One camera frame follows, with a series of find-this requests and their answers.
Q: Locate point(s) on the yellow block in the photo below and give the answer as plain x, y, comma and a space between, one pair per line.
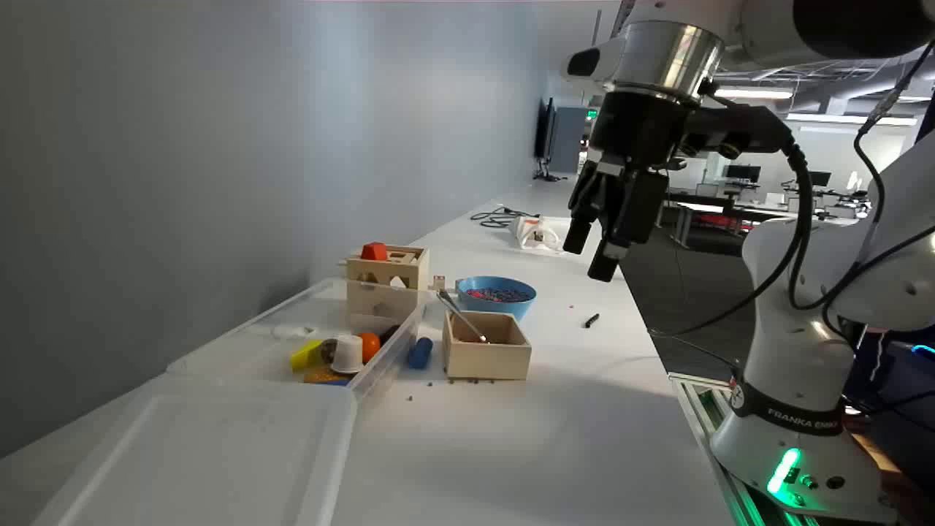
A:
304, 353

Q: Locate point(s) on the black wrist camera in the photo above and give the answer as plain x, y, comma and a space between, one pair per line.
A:
734, 125

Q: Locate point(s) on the small black stick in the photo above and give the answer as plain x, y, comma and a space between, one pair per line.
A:
591, 318

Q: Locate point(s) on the blue cylinder block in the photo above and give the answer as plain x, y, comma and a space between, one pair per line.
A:
417, 352

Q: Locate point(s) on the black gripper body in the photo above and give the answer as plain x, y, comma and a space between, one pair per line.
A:
642, 125

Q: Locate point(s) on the white cup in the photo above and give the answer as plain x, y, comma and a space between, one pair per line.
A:
346, 353

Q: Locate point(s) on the black monitor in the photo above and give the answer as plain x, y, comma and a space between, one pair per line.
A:
558, 136

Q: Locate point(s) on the small open wooden box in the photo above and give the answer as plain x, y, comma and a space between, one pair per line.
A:
485, 364

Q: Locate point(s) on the wooden shape sorter box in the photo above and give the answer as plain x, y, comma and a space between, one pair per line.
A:
388, 292

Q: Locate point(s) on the brown flat block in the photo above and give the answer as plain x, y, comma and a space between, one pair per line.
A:
323, 375

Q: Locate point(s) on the blue bowl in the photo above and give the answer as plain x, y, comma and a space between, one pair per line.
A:
512, 305

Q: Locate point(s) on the metal spoon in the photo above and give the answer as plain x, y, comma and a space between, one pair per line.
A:
463, 317

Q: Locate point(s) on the orange-red block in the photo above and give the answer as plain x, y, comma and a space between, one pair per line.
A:
375, 251

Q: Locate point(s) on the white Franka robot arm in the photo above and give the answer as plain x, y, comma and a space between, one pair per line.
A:
799, 368

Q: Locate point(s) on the small wooden cube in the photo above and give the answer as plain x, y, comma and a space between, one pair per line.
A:
439, 282

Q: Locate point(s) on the orange round block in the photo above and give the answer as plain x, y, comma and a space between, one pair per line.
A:
371, 346

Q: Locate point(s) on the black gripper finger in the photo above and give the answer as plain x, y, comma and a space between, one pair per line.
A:
581, 207
629, 220

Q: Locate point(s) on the white plastic lid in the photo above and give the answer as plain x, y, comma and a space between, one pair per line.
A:
214, 456

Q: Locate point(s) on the metal mounting frame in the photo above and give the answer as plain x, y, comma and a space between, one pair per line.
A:
701, 403

